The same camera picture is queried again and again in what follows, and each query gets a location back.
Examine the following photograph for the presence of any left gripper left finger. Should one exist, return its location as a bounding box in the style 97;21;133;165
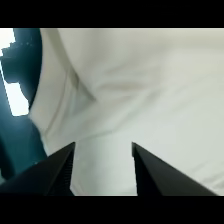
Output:
0;141;76;197

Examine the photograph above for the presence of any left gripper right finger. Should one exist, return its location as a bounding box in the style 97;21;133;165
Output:
131;142;218;197

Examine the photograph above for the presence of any white garment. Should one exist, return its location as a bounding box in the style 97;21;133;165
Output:
27;27;224;197

